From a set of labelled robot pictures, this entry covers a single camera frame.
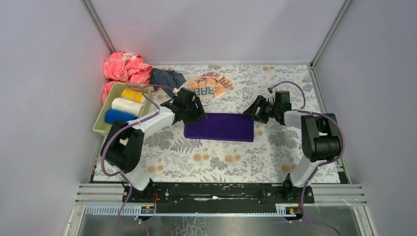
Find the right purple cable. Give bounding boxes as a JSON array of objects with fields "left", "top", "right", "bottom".
[{"left": 268, "top": 81, "right": 347, "bottom": 236}]

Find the purple towel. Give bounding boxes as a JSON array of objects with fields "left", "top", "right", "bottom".
[{"left": 184, "top": 113, "right": 254, "bottom": 142}]

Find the pink patterned cloth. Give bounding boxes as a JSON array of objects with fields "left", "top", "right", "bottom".
[{"left": 101, "top": 51, "right": 153, "bottom": 103}]

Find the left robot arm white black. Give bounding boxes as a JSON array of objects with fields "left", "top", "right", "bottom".
[{"left": 100, "top": 88, "right": 207, "bottom": 191}]

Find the beige lettered towel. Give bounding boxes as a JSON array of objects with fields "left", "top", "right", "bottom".
[{"left": 181, "top": 72, "right": 234, "bottom": 105}]

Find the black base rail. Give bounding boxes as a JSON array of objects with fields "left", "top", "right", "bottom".
[{"left": 122, "top": 182, "right": 315, "bottom": 214}]

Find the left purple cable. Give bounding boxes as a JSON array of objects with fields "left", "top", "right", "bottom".
[{"left": 101, "top": 85, "right": 178, "bottom": 236}]

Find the pale green plastic basket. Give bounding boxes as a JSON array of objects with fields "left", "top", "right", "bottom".
[{"left": 92, "top": 82, "right": 153, "bottom": 136}]

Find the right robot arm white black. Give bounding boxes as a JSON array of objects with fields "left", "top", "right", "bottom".
[{"left": 243, "top": 91, "right": 344, "bottom": 190}]

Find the blue rolled towel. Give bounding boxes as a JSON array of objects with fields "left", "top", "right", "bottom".
[{"left": 104, "top": 109, "right": 136, "bottom": 124}]

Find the yellow rolled towel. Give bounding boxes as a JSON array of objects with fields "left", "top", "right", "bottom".
[{"left": 121, "top": 88, "right": 146, "bottom": 103}]

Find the dark grey cloth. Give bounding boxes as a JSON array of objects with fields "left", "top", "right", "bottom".
[{"left": 150, "top": 68, "right": 186, "bottom": 97}]

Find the purple cable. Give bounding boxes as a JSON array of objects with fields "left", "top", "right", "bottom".
[
  {"left": 101, "top": 85, "right": 178, "bottom": 236},
  {"left": 268, "top": 81, "right": 347, "bottom": 236}
]

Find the white rolled towel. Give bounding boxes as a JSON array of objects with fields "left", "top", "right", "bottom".
[{"left": 111, "top": 98, "right": 143, "bottom": 117}]

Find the floral table cloth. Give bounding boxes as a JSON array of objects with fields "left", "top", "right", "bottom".
[{"left": 140, "top": 65, "right": 319, "bottom": 182}]

